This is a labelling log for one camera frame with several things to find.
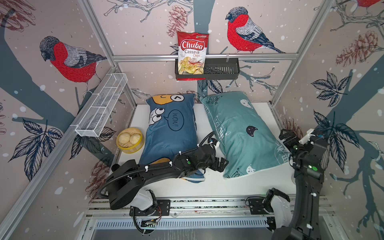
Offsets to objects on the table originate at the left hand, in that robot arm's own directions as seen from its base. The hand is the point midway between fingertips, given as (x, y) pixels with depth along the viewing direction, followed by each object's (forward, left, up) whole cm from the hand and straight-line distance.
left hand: (224, 158), depth 77 cm
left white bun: (+17, +61, -7) cm, 64 cm away
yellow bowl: (+12, +58, -10) cm, 60 cm away
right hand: (+9, -31, +10) cm, 34 cm away
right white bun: (+17, +55, -8) cm, 58 cm away
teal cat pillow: (+14, -13, +1) cm, 19 cm away
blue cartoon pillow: (+18, +31, +1) cm, 36 cm away
